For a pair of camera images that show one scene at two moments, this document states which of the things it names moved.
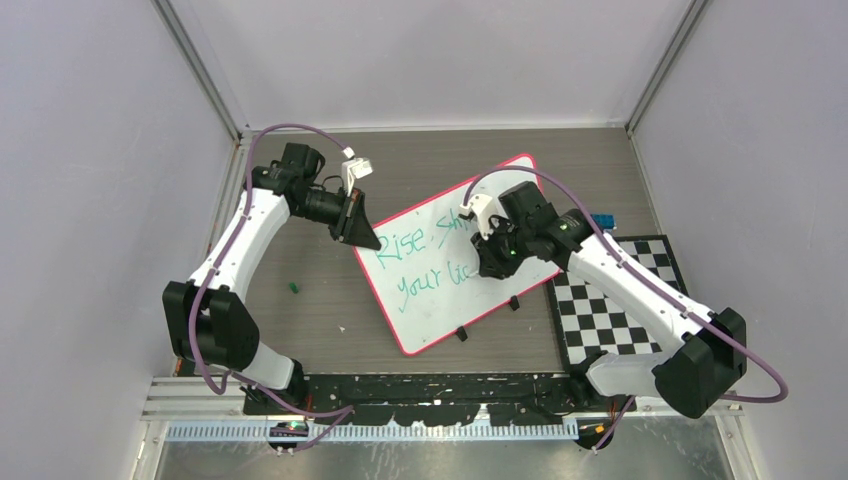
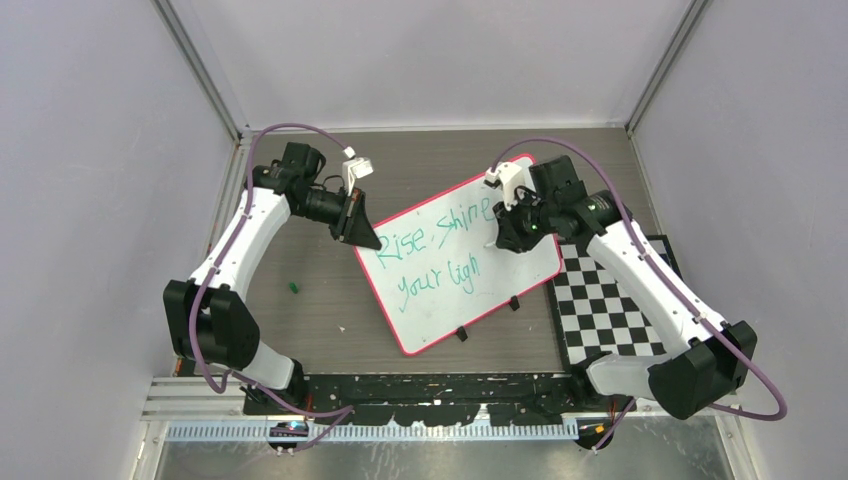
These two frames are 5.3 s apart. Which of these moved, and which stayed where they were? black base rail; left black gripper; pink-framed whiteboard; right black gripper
Moved: right black gripper
Stayed: pink-framed whiteboard; black base rail; left black gripper
